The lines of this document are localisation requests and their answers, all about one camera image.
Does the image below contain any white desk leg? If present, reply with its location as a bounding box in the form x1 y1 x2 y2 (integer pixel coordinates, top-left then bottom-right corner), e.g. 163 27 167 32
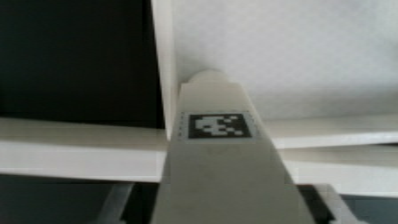
151 70 315 224

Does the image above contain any white front fence bar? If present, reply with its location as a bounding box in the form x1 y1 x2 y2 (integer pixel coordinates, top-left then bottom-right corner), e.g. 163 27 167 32
0 141 398 198

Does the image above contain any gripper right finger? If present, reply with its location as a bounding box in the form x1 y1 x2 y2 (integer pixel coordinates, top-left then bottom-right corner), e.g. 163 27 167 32
315 184 370 224

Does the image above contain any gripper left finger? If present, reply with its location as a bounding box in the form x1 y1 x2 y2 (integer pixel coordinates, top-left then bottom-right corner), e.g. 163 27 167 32
94 183 135 224

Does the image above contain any white desk tabletop tray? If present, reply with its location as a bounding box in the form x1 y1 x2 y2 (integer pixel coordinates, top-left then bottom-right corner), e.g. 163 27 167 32
0 0 398 148

